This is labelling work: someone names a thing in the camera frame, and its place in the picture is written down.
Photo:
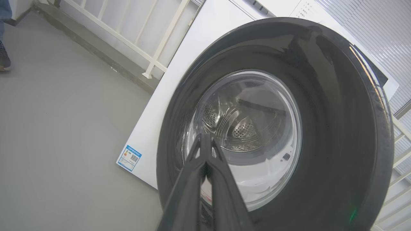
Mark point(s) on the dark person's shoe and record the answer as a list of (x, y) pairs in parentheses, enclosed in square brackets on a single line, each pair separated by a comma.
[(4, 59)]

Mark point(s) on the blue energy label sticker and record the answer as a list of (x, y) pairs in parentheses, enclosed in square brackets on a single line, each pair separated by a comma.
[(129, 158)]

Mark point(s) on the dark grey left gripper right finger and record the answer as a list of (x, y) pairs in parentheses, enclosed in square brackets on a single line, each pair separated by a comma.
[(228, 199)]

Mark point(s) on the white slatted blind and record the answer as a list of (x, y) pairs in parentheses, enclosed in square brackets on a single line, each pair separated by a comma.
[(385, 32)]

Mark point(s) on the black round glass washer door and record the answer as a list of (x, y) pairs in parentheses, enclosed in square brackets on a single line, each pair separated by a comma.
[(337, 144)]

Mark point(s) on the blue jeans leg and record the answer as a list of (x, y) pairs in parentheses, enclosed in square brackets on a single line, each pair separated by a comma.
[(4, 12)]

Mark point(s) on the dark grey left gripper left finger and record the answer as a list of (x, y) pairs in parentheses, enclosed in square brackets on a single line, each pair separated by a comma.
[(186, 195)]

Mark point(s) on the white front-load washing machine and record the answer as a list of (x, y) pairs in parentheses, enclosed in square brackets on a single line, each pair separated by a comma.
[(199, 64)]

